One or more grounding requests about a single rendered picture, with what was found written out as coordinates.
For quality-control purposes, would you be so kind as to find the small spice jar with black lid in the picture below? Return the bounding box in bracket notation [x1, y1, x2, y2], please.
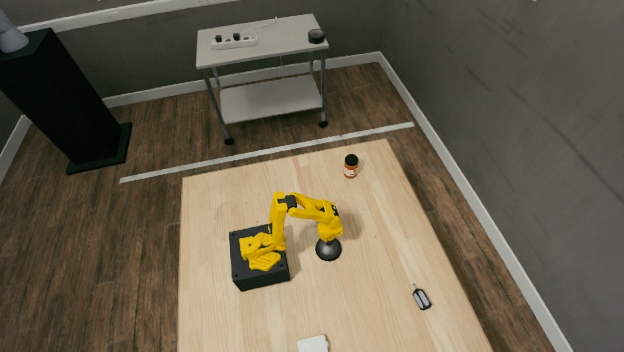
[344, 154, 358, 179]

